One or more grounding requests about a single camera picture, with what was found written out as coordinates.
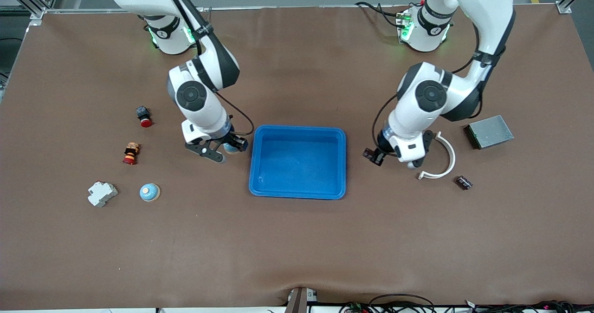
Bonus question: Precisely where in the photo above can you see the blue plastic tray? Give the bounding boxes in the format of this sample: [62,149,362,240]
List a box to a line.
[248,125,347,200]

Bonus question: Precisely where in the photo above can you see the white curved plastic clip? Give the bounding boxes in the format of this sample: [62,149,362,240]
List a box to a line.
[418,131,457,180]

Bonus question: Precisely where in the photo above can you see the red push button black body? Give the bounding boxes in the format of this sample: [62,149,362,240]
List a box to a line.
[136,106,154,128]

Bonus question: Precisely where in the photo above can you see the red button striped body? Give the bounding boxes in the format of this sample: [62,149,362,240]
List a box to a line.
[123,142,141,166]

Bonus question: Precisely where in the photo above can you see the silver metal box module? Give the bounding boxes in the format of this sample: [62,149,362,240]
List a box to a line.
[464,115,515,150]

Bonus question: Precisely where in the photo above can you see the white circuit breaker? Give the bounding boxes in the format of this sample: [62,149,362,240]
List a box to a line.
[87,181,119,208]

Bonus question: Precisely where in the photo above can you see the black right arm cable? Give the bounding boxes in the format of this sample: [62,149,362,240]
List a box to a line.
[158,0,255,137]

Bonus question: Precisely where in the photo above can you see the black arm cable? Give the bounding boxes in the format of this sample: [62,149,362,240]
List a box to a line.
[158,0,255,137]
[371,23,485,152]

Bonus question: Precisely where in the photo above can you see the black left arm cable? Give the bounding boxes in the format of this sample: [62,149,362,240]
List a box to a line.
[371,23,485,152]

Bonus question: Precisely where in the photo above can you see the black left base cable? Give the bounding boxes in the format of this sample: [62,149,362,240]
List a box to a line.
[355,1,407,29]

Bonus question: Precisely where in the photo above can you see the black cable bundle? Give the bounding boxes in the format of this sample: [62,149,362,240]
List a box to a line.
[339,293,594,313]

